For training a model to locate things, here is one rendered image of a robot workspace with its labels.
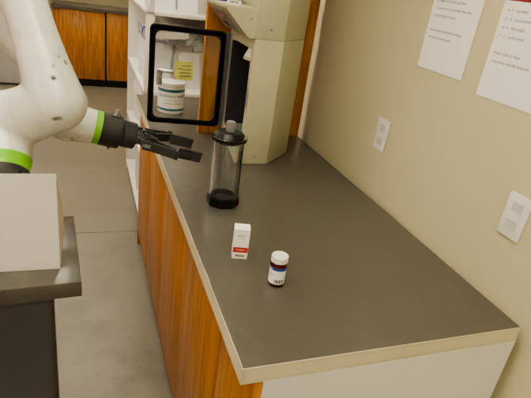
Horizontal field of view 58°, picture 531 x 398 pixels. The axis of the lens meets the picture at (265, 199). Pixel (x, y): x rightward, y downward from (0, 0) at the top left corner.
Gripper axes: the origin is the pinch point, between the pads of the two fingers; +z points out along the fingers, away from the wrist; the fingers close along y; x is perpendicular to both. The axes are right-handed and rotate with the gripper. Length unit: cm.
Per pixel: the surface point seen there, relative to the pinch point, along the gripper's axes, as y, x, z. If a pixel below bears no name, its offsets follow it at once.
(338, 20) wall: 56, -52, 61
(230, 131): -1.8, -8.8, 9.5
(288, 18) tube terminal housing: 33, -45, 30
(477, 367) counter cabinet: -72, 15, 62
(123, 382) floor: 21, 113, 10
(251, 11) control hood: 33, -43, 16
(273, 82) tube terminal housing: 33, -22, 33
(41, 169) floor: 254, 123, -29
